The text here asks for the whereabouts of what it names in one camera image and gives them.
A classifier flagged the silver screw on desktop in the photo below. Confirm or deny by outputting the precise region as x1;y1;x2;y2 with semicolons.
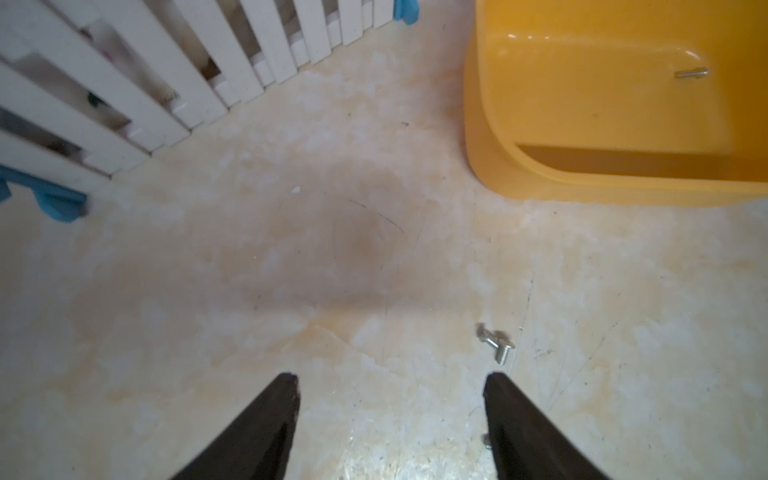
476;323;516;366

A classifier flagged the silver screw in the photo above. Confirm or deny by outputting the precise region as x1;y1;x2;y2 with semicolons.
476;323;516;366
674;67;709;79

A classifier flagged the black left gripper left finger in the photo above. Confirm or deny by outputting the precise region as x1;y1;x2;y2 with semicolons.
174;373;300;479

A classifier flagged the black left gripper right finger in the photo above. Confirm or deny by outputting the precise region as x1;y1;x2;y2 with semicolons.
483;372;607;479

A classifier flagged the yellow plastic storage box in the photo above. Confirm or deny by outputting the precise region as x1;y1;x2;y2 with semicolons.
464;1;767;206

